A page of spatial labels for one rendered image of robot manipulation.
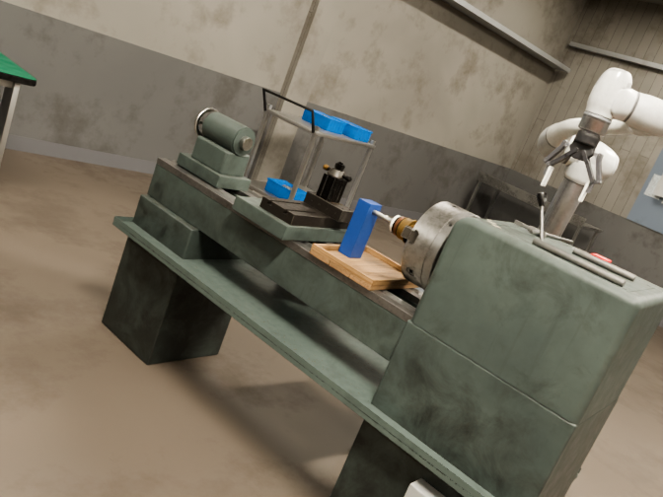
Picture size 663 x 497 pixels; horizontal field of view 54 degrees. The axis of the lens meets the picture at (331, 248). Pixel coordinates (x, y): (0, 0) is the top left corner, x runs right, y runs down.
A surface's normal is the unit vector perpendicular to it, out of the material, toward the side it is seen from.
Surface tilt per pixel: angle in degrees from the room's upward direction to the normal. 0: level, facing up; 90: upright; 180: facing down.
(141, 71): 90
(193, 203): 90
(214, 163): 90
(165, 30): 90
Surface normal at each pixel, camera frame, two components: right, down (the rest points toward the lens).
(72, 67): 0.63, 0.43
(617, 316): -0.60, -0.02
